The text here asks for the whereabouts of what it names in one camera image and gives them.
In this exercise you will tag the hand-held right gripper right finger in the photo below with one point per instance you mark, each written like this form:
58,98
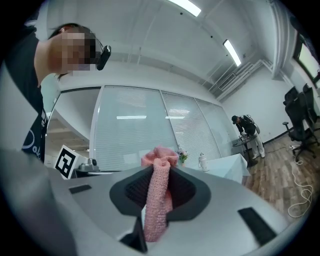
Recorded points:
220,212

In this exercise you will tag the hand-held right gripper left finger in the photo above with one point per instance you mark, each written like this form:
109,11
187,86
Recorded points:
95,200

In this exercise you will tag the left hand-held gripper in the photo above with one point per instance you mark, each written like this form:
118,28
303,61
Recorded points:
65,162

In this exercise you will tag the white pink kettle jar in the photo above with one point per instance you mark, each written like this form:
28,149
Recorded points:
203,163

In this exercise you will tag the pink knitted cloth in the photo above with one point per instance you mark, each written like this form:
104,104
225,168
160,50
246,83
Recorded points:
157,195

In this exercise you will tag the light blue floral tablecloth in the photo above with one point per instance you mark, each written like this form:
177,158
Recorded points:
225,167

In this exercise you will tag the pink ribbed vase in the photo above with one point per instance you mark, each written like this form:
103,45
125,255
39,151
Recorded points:
183,164

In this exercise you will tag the pastel artificial flower bouquet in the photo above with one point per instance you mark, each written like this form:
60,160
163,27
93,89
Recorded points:
182,155

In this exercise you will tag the glass partition with blinds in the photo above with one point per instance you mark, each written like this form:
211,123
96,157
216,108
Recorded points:
135,125

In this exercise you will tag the person in black shirt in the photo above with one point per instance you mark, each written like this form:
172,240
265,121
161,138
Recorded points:
27,87

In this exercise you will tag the white power strip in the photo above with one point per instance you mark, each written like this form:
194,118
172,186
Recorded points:
294,147

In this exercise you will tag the person's head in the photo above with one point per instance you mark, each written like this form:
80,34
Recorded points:
57,57

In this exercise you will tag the black office chair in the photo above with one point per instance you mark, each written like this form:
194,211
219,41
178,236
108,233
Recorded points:
310,97
298,120

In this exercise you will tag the ceiling air vent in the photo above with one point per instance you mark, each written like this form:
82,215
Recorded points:
227,82

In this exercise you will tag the rectangular ceiling light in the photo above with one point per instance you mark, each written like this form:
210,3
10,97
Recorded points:
186,7
232,52

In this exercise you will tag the black round pedestal table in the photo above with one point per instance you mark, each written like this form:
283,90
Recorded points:
240,143

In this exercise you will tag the black head-worn camera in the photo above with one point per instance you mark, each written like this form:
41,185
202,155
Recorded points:
103,57

